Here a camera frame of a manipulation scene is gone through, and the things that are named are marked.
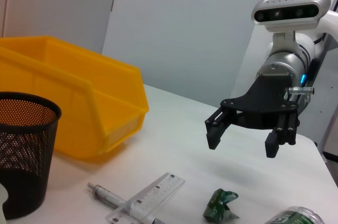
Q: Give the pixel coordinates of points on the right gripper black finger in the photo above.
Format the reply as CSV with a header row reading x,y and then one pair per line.
x,y
272,144
214,131

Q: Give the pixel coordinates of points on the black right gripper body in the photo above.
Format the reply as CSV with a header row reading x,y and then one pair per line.
x,y
266,102

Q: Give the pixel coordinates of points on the green plastic wrapper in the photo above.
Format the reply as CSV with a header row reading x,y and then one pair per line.
x,y
219,205

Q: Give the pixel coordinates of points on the green label water bottle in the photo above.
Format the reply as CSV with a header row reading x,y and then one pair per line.
x,y
295,217

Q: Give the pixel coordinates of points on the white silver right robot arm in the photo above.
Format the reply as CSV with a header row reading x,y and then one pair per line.
x,y
285,63

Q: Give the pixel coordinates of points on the transparent plastic ruler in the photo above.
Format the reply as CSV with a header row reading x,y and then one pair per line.
x,y
153,195

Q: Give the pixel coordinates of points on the silver ballpoint pen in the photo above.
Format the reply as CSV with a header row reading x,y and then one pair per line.
x,y
103,195

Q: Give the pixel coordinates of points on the black mesh pen holder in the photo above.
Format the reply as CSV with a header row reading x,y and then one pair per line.
x,y
26,155

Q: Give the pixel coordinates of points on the pale green glass fruit plate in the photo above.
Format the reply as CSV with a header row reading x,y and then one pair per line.
x,y
2,197

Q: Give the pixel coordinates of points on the yellow plastic storage bin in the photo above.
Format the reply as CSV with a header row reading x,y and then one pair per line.
x,y
79,89

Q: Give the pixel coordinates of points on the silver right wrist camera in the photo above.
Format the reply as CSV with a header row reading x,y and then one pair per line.
x,y
290,10

